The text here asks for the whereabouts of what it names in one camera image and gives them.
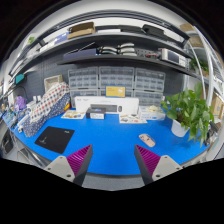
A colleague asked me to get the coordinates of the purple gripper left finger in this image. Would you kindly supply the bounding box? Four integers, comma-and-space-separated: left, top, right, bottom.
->
45, 145, 93, 186

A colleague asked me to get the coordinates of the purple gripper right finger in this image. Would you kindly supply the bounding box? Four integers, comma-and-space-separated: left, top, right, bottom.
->
134, 145, 182, 185

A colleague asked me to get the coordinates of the pink computer mouse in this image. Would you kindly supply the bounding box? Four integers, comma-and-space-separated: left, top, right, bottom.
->
139, 134, 155, 147

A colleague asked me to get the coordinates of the black mouse pad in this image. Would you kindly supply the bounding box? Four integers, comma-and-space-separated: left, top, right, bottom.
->
35, 126, 75, 154

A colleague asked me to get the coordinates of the left sticker sheet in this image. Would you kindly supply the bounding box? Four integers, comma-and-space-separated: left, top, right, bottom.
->
62, 110, 85, 119

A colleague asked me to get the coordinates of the sticker sheet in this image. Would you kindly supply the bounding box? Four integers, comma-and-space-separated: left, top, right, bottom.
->
62, 110, 85, 119
119, 114, 147, 124

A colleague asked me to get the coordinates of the white tissue box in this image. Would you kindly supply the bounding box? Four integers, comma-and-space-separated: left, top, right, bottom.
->
139, 105, 165, 120

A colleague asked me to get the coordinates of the right sticker sheet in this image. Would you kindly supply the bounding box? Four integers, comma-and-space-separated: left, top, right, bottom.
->
119, 114, 147, 124

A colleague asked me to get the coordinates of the small black white box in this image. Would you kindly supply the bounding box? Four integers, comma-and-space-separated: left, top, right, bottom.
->
86, 108, 106, 119

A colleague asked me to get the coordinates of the green potted plant white pot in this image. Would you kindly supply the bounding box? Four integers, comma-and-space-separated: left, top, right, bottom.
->
161, 83, 214, 145

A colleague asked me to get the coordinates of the patterned fabric bundle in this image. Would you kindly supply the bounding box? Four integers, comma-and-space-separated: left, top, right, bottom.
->
23, 82, 70, 137

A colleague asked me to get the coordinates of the long white keyboard box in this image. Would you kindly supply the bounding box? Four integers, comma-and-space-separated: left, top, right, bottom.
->
75, 96, 139, 114

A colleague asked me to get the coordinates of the right grey drawer organizer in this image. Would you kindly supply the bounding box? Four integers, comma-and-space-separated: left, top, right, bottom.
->
133, 68, 166, 106

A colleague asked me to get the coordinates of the grey drawer organizer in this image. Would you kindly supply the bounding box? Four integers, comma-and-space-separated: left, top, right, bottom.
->
99, 66, 135, 97
133, 68, 166, 106
68, 67, 98, 98

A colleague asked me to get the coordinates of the purple plush toy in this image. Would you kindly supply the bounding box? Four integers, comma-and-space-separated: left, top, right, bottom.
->
14, 96, 26, 111

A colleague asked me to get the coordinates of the yellow label card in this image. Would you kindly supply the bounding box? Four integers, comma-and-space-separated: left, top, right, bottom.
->
105, 86, 126, 98

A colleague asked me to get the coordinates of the left grey drawer organizer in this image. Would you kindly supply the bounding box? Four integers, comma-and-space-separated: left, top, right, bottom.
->
68, 67, 98, 98

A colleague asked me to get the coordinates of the white wicker basket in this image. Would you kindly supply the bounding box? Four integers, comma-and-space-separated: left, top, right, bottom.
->
44, 75, 63, 91

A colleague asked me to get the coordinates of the middle grey drawer organizer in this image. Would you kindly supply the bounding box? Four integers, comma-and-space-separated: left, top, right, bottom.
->
99, 66, 135, 97

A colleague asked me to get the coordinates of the oscilloscope on shelf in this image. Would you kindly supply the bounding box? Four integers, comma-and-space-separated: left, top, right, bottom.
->
161, 48, 186, 67

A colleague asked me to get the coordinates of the cardboard box on shelf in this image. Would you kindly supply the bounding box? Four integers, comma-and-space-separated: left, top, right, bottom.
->
67, 22, 96, 39

